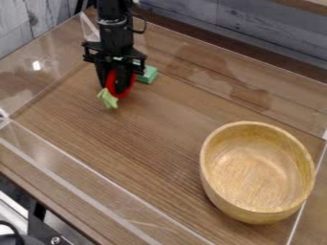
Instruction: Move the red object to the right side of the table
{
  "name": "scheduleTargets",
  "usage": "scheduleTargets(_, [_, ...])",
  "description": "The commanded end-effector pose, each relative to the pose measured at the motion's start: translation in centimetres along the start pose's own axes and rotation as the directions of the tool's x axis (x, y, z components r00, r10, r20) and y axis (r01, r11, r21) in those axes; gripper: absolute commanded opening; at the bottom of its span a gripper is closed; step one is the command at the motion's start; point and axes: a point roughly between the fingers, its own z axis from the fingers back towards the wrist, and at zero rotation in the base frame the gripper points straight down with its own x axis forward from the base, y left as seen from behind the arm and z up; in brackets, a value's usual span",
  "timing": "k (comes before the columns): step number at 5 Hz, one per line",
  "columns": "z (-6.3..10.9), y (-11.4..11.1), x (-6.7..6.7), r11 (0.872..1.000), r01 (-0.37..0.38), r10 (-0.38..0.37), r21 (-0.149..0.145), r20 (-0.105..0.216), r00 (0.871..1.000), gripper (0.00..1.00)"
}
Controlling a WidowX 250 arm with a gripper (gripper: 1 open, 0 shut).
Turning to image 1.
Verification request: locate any clear acrylic corner bracket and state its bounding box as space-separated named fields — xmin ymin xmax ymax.
xmin=78 ymin=12 xmax=100 ymax=42

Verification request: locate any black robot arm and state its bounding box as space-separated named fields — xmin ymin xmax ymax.
xmin=81 ymin=0 xmax=146 ymax=99

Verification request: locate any wooden bowl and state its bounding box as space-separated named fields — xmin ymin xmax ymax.
xmin=198 ymin=121 xmax=314 ymax=224

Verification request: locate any green rectangular foam block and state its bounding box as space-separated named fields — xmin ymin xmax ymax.
xmin=113 ymin=56 xmax=160 ymax=85

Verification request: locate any black cable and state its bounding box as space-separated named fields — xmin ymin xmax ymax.
xmin=0 ymin=219 xmax=25 ymax=245

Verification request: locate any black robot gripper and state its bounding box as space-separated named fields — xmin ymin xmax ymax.
xmin=81 ymin=41 xmax=146 ymax=95

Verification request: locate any clear acrylic tray wall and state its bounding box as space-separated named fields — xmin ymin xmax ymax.
xmin=0 ymin=15 xmax=327 ymax=245

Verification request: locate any red plush strawberry toy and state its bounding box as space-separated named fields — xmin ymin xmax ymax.
xmin=97 ymin=69 xmax=136 ymax=109

